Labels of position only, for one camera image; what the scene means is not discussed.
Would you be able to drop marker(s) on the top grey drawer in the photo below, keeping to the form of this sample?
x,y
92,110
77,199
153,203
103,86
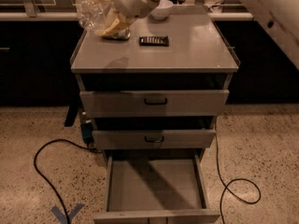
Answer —
x,y
128,104

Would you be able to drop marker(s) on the clear plastic water bottle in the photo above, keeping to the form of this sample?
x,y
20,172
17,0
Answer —
x,y
95,15

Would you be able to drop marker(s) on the white bowl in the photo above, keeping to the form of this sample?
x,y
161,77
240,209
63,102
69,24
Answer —
x,y
162,11

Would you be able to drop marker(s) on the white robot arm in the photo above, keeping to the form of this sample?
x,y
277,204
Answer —
x,y
279,18

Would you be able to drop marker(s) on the grey drawer cabinet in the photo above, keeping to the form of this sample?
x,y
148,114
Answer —
x,y
196,59

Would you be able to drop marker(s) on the blue tape floor mark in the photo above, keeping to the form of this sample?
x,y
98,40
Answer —
x,y
66,218

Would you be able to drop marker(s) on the black chocolate bar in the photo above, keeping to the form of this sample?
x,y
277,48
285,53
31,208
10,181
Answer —
x,y
154,41

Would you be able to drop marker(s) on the blue power adapter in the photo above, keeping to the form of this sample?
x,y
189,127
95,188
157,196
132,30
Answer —
x,y
87,132

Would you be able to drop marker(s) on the middle grey drawer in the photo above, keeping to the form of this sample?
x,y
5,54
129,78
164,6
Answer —
x,y
153,139

